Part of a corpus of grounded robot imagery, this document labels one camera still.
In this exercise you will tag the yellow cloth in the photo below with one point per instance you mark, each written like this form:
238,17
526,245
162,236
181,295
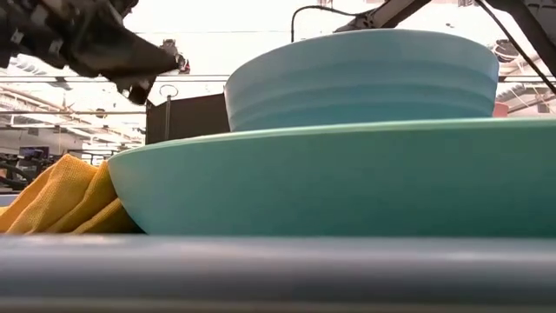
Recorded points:
56,195

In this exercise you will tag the blue plastic bowl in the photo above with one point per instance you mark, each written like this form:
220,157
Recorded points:
360,82

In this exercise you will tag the black partition screen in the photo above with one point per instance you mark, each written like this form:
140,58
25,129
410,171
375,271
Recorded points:
195,119

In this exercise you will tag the pink plastic cup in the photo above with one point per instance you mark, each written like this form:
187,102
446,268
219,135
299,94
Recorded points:
500,110

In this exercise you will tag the teal plastic plate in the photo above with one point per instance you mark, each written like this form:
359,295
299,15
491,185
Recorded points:
347,182

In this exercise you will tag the light blue plastic tray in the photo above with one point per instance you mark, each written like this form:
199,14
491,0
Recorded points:
278,274

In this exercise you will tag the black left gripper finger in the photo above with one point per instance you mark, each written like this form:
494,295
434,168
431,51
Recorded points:
121,56
137,89

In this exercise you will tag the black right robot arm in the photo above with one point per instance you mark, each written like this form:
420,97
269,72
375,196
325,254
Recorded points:
391,13

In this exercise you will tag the black round ceiling fixture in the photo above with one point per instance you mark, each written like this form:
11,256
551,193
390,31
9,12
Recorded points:
506,50

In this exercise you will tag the purple lit monitor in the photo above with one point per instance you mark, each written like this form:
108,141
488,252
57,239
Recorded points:
34,152

